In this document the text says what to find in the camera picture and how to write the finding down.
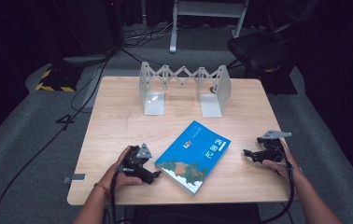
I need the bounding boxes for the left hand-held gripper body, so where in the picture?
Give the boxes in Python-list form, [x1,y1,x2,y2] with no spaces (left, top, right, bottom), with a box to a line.
[120,143,155,185]

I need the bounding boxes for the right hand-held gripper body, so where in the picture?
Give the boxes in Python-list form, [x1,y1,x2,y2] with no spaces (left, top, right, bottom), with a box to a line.
[252,130,292,164]

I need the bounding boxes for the blue book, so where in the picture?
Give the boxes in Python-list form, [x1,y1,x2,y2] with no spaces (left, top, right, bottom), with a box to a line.
[154,119,232,196]

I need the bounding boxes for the white expandable bookend rack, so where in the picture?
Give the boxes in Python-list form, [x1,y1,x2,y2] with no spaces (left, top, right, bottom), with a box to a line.
[138,61,233,119]

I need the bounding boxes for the person's right hand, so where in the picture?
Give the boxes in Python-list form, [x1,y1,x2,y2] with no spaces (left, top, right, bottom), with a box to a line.
[261,139,303,184]

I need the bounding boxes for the person's left hand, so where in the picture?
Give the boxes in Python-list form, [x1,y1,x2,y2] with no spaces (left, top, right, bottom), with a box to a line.
[98,145,144,196]

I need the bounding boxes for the person's dark lap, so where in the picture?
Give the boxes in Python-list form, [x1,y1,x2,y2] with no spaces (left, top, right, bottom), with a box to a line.
[132,203,262,224]

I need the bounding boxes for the black chair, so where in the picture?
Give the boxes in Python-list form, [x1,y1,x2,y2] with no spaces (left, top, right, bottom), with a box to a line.
[226,21,301,79]

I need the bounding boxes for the black yellow striped base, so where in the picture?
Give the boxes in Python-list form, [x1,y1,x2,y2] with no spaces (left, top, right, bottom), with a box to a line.
[35,64,84,93]

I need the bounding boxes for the white metal stand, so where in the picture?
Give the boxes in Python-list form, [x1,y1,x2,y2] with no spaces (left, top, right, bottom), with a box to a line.
[168,0,250,54]

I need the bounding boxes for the orange bracelet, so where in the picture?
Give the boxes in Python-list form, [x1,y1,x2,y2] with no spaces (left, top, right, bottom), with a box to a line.
[93,182,112,198]

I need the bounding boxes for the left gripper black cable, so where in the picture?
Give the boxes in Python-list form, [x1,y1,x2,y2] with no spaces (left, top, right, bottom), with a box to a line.
[109,169,120,224]

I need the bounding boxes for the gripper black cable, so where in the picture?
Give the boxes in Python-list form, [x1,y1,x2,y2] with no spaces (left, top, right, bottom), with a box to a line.
[259,145,296,224]
[109,169,120,224]

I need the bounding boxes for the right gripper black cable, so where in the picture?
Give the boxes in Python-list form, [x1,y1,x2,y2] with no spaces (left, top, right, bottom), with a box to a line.
[259,145,296,224]

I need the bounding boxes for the long black floor cable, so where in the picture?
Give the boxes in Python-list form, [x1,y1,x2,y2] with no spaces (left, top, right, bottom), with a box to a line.
[0,50,114,224]

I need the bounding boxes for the bundle of floor cables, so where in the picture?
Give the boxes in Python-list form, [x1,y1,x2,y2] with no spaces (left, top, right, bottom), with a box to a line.
[120,21,179,49]

